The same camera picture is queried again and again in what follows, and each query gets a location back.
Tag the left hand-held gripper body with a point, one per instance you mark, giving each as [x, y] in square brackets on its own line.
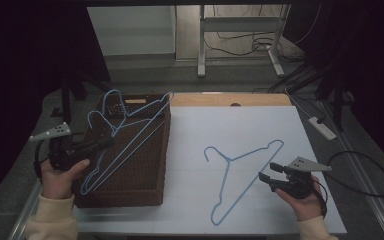
[65, 156]

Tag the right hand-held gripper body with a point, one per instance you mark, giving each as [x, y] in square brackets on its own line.
[296, 183]

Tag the brown woven basket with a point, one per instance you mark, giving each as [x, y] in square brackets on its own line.
[140, 166]

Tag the person's right hand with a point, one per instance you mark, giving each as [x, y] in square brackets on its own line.
[308, 206]

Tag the person's left hand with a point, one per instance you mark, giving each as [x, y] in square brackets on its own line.
[58, 183]

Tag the black metal stand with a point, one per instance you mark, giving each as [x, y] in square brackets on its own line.
[338, 100]
[67, 96]

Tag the white power strip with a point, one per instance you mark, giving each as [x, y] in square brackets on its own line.
[323, 129]

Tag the white board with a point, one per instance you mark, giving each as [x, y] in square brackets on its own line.
[196, 133]

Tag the dark curtain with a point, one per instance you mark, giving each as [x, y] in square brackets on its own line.
[373, 66]
[20, 66]

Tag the white panel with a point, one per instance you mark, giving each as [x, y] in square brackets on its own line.
[130, 30]

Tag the metal table rail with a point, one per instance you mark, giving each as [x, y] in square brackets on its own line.
[363, 166]
[26, 213]

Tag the white metal desk frame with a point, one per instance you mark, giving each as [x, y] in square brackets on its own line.
[240, 24]

